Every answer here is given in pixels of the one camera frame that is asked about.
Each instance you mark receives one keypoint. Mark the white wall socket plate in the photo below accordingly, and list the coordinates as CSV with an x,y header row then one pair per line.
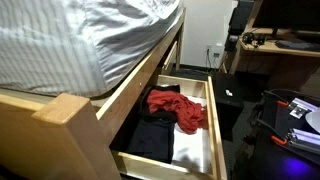
x,y
217,48

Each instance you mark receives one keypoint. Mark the pale drawer lining sheet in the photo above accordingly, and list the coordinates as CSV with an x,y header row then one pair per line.
x,y
191,150

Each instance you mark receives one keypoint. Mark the black floor box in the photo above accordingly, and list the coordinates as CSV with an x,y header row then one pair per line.
x,y
226,106

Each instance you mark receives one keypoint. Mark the wooden bed frame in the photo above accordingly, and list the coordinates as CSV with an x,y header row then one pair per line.
x,y
76,143

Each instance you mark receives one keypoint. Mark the small white item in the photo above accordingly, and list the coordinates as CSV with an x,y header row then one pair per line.
x,y
229,93

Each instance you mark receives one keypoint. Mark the orange black bar clamp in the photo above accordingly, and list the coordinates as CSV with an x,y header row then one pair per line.
x,y
282,103
278,140

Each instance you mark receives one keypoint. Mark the dark navy-black cloth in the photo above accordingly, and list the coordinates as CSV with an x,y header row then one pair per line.
x,y
153,140

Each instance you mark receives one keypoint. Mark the white wall outlet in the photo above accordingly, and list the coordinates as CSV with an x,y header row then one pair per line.
x,y
209,48

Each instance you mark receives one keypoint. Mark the black keyboard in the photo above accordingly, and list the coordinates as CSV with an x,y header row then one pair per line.
x,y
296,45

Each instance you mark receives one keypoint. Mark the aluminium extrusion bar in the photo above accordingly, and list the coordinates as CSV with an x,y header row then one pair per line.
x,y
305,140
301,106

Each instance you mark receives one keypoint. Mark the wooden desk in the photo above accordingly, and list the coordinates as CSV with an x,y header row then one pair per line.
x,y
263,48

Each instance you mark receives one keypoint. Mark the black speaker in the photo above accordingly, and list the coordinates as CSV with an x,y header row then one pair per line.
x,y
240,15

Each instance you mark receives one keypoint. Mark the black monitor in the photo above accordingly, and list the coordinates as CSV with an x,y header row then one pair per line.
x,y
286,13

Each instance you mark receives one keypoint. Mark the wooden drawer holding blue cloth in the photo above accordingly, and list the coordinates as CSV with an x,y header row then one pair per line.
x,y
169,56

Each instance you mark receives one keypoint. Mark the red crumpled cloth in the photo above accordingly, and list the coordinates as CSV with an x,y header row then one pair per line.
x,y
180,110

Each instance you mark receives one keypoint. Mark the wooden drawer holding red cloth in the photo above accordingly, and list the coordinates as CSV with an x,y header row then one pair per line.
x,y
215,133

